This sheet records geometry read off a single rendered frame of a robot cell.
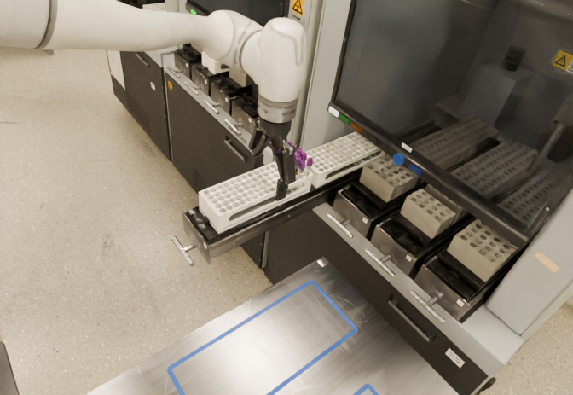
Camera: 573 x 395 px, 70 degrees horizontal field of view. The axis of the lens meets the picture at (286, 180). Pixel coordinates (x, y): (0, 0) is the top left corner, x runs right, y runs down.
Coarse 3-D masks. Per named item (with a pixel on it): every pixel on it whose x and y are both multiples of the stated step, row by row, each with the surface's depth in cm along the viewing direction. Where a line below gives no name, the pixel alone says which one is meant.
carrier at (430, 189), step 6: (432, 192) 111; (438, 192) 109; (438, 198) 110; (444, 198) 108; (444, 204) 109; (450, 204) 107; (456, 204) 107; (456, 210) 106; (462, 210) 105; (456, 216) 107
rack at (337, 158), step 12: (324, 144) 123; (336, 144) 124; (348, 144) 124; (360, 144) 126; (372, 144) 127; (312, 156) 119; (324, 156) 119; (336, 156) 119; (348, 156) 120; (360, 156) 120; (372, 156) 130; (312, 168) 114; (324, 168) 116; (336, 168) 116; (348, 168) 125; (312, 180) 115; (324, 180) 115
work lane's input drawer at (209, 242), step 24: (360, 168) 124; (312, 192) 114; (336, 192) 120; (192, 216) 102; (264, 216) 106; (288, 216) 111; (192, 240) 105; (216, 240) 98; (240, 240) 103; (192, 264) 99
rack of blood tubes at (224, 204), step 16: (240, 176) 107; (256, 176) 108; (272, 176) 108; (304, 176) 110; (208, 192) 102; (224, 192) 103; (240, 192) 104; (256, 192) 103; (272, 192) 103; (288, 192) 112; (304, 192) 113; (208, 208) 98; (224, 208) 97; (240, 208) 99; (256, 208) 107; (272, 208) 107; (224, 224) 98
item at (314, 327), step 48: (288, 288) 89; (336, 288) 90; (192, 336) 78; (240, 336) 79; (288, 336) 80; (336, 336) 81; (384, 336) 83; (144, 384) 71; (192, 384) 72; (240, 384) 73; (288, 384) 74; (336, 384) 74; (384, 384) 75; (432, 384) 76
